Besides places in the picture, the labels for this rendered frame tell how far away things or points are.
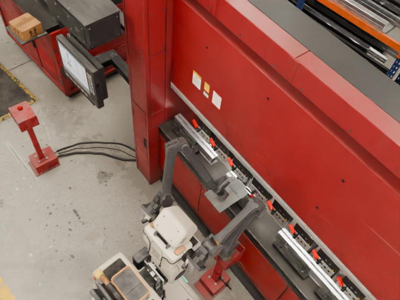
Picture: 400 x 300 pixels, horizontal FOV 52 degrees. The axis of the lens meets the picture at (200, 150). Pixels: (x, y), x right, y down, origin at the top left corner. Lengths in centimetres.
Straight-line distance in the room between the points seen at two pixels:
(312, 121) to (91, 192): 258
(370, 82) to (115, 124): 312
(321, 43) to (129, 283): 180
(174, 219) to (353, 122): 112
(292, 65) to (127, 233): 244
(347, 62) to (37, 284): 296
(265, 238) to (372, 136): 138
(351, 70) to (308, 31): 29
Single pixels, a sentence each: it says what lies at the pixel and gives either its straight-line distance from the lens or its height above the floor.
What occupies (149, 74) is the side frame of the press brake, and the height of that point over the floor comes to 149.
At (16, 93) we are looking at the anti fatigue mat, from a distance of 501.
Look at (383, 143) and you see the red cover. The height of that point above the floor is 225.
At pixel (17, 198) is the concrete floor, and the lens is 421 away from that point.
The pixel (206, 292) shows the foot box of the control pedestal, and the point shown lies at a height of 1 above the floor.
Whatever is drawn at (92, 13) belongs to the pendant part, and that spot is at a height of 195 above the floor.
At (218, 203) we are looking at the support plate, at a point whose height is 100.
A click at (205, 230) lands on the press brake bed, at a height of 5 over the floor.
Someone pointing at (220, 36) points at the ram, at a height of 206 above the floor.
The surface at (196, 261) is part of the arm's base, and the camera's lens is 245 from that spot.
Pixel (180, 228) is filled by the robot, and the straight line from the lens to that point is 234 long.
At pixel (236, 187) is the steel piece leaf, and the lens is 295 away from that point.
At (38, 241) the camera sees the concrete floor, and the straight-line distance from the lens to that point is 396.
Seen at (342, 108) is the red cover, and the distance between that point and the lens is 184.
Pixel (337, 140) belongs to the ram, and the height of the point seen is 206.
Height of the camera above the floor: 352
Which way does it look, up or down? 55 degrees down
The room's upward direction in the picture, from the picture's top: 8 degrees clockwise
